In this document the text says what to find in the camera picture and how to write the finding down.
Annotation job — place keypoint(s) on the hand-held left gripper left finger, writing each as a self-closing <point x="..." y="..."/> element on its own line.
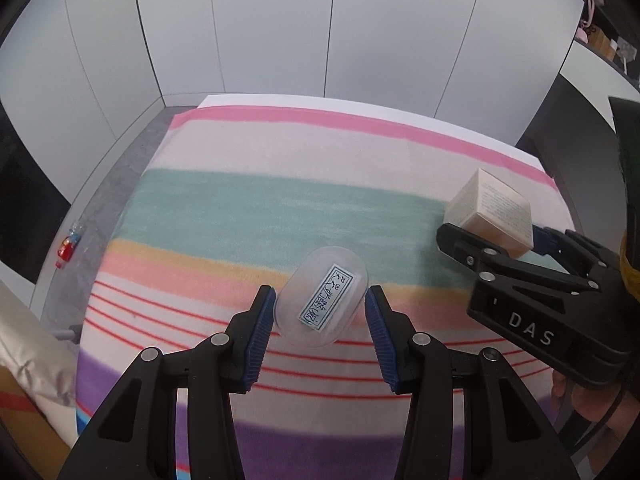
<point x="260" y="330"/>

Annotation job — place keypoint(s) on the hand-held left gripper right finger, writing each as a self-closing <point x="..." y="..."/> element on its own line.
<point x="380" y="330"/>

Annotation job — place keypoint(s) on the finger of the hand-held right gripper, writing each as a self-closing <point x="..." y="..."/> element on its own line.
<point x="465" y="245"/>
<point x="575" y="247"/>

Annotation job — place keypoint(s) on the translucent plastic container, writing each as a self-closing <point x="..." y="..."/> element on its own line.
<point x="300" y="310"/>

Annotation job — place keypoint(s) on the small beige box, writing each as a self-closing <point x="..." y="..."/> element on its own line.
<point x="495" y="205"/>

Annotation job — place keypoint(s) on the person's right hand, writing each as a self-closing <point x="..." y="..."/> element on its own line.
<point x="590" y="405"/>

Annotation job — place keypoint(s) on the striped colourful cloth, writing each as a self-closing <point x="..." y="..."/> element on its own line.
<point x="280" y="200"/>

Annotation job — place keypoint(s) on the grey metal bar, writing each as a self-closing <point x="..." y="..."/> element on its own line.
<point x="67" y="333"/>

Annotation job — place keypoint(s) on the small cardboard box on shelf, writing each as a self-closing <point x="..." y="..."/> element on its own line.
<point x="605" y="42"/>

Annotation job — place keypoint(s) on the small red toy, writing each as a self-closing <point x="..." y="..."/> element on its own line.
<point x="67" y="247"/>

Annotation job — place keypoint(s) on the cream puffer jacket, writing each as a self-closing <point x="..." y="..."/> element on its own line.
<point x="30" y="360"/>

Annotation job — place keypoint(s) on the pink toy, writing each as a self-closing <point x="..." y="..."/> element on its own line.
<point x="587" y="15"/>

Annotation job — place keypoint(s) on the brown cardboard box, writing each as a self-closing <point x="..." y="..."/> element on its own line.
<point x="20" y="425"/>

